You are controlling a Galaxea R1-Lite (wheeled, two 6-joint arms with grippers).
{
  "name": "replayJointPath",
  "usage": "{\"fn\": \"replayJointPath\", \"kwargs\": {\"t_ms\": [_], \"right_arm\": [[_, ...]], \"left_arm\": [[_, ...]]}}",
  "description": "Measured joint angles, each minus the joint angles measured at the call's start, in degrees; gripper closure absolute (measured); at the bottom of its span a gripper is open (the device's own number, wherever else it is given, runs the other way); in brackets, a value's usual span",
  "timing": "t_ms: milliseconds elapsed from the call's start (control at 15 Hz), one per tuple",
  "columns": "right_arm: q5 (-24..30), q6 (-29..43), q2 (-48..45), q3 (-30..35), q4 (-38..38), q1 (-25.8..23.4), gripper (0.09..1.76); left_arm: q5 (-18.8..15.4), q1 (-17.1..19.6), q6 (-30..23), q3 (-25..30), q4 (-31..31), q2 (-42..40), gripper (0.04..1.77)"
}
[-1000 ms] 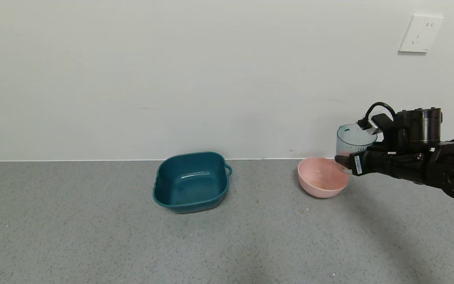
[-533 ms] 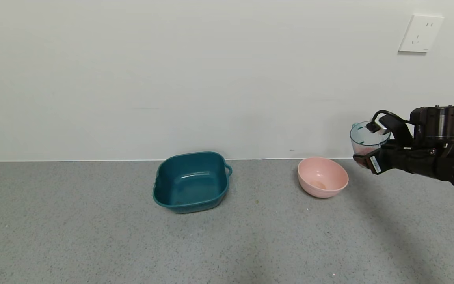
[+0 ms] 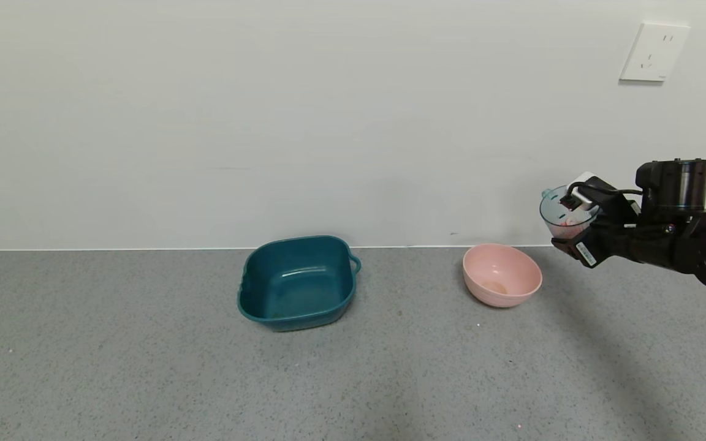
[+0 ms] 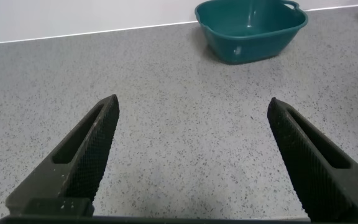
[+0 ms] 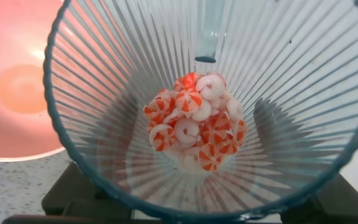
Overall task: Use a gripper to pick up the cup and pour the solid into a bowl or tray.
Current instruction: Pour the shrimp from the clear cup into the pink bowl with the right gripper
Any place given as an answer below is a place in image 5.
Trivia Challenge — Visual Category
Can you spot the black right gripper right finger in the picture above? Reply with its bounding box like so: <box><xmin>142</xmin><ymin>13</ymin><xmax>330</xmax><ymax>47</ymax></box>
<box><xmin>253</xmin><ymin>98</ymin><xmax>358</xmax><ymax>224</ymax></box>

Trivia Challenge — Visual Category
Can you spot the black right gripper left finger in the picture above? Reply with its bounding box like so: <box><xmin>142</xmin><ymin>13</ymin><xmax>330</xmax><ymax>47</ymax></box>
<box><xmin>41</xmin><ymin>93</ymin><xmax>139</xmax><ymax>220</ymax></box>

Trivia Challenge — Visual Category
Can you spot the clear ribbed plastic cup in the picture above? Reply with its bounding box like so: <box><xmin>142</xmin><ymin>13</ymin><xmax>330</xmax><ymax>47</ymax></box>
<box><xmin>43</xmin><ymin>0</ymin><xmax>358</xmax><ymax>223</ymax></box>

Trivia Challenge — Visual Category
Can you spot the pink plastic bowl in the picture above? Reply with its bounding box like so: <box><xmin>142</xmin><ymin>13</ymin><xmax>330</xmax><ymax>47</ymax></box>
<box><xmin>0</xmin><ymin>0</ymin><xmax>71</xmax><ymax>162</ymax></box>

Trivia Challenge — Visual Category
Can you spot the orange white pinwheel candy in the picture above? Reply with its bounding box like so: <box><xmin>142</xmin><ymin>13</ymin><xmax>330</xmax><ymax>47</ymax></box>
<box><xmin>174</xmin><ymin>88</ymin><xmax>203</xmax><ymax>118</ymax></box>
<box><xmin>144</xmin><ymin>95</ymin><xmax>175</xmax><ymax>124</ymax></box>
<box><xmin>199</xmin><ymin>116</ymin><xmax>231</xmax><ymax>146</ymax></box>
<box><xmin>218</xmin><ymin>136</ymin><xmax>241</xmax><ymax>156</ymax></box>
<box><xmin>149</xmin><ymin>123</ymin><xmax>177</xmax><ymax>152</ymax></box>
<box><xmin>181</xmin><ymin>72</ymin><xmax>204</xmax><ymax>91</ymax></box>
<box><xmin>230</xmin><ymin>119</ymin><xmax>247</xmax><ymax>146</ymax></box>
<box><xmin>197</xmin><ymin>142</ymin><xmax>223</xmax><ymax>172</ymax></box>

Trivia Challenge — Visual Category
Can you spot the white ring candy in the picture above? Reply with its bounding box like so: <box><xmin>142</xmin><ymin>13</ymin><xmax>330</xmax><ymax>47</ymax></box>
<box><xmin>178</xmin><ymin>146</ymin><xmax>202</xmax><ymax>172</ymax></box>
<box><xmin>173</xmin><ymin>118</ymin><xmax>200</xmax><ymax>144</ymax></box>
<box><xmin>226</xmin><ymin>98</ymin><xmax>244</xmax><ymax>121</ymax></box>
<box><xmin>191</xmin><ymin>99</ymin><xmax>213</xmax><ymax>122</ymax></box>
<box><xmin>195</xmin><ymin>74</ymin><xmax>226</xmax><ymax>101</ymax></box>

